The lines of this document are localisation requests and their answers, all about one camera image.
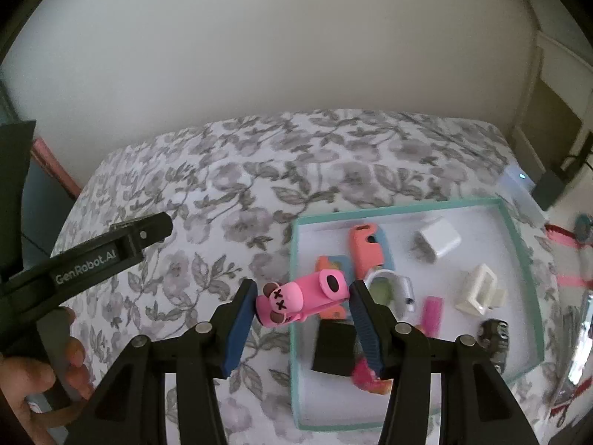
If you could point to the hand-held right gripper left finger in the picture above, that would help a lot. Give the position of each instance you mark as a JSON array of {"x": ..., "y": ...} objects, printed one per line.
[{"x": 238, "y": 329}]

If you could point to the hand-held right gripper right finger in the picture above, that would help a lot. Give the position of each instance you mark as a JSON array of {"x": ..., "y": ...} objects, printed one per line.
[{"x": 366, "y": 329}]

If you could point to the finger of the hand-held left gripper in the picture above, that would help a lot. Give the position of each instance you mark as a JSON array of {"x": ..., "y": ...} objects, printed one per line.
[
  {"x": 14, "y": 185},
  {"x": 143, "y": 234}
]

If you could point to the black charger plug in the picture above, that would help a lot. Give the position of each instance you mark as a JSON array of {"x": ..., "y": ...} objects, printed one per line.
[{"x": 333, "y": 347}]

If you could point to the small magenta block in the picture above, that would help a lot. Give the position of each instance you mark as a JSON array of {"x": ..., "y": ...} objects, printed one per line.
[{"x": 432, "y": 315}]

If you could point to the teal shallow box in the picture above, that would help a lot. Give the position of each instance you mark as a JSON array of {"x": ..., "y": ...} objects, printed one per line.
[{"x": 333, "y": 398}]

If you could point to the white rectangular plastic holder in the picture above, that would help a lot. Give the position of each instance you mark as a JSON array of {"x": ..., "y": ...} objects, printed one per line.
[{"x": 472, "y": 294}]

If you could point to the white charger cube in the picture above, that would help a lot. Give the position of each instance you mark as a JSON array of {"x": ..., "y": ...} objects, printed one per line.
[{"x": 438, "y": 238}]

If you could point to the black toy car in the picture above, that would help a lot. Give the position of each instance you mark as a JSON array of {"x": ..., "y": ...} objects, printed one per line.
[{"x": 495, "y": 338}]

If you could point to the person's left hand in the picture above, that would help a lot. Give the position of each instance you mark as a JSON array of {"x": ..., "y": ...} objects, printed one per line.
[{"x": 18, "y": 408}]

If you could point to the dark cabinet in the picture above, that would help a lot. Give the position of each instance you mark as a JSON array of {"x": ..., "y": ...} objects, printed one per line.
[{"x": 44, "y": 213}]

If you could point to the grey floral bedsheet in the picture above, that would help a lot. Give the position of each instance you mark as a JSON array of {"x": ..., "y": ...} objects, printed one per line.
[{"x": 208, "y": 185}]

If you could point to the white power strip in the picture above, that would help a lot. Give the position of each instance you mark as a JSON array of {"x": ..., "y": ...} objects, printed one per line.
[{"x": 516, "y": 181}]

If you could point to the silver phone stand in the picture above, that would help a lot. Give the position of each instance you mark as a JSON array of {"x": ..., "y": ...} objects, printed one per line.
[{"x": 574, "y": 371}]

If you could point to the black power adapter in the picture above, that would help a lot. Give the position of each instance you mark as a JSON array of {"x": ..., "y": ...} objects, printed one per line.
[{"x": 549, "y": 190}]

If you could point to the colourful printed cylinder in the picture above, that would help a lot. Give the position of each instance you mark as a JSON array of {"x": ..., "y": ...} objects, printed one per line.
[{"x": 584, "y": 227}]

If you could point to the white shelf unit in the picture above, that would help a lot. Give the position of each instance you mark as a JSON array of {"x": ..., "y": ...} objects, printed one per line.
[{"x": 556, "y": 79}]

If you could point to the reddish wooden frame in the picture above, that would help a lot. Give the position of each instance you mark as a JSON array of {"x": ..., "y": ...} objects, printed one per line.
[{"x": 51, "y": 162}]

